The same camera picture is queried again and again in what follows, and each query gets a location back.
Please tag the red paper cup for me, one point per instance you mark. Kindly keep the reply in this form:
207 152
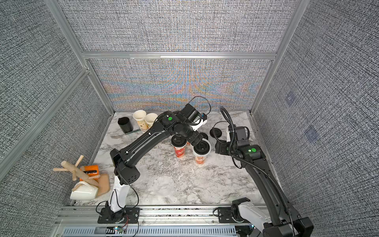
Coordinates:
180 151

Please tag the orange mug on rack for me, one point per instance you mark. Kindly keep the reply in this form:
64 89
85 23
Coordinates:
91 171

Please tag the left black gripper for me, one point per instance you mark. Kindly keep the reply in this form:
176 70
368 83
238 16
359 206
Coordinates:
195 138

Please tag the white mug on rack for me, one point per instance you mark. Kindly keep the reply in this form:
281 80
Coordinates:
84 191

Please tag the black lid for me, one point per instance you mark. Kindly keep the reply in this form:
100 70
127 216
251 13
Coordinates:
178 141
215 133
202 148

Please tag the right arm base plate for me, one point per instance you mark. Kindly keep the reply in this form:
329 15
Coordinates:
225 215

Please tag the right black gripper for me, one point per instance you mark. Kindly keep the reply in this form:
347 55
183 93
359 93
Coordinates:
221 147

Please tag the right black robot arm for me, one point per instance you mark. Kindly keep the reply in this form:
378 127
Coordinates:
282 220

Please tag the wooden peg rack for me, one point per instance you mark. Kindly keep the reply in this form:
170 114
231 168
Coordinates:
102 183

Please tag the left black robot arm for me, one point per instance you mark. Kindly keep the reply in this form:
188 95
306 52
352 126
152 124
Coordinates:
183 123

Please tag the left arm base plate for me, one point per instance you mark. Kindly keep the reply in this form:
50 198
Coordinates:
126 215

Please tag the black cylindrical cup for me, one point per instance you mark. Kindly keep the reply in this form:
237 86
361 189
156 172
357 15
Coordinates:
125 124

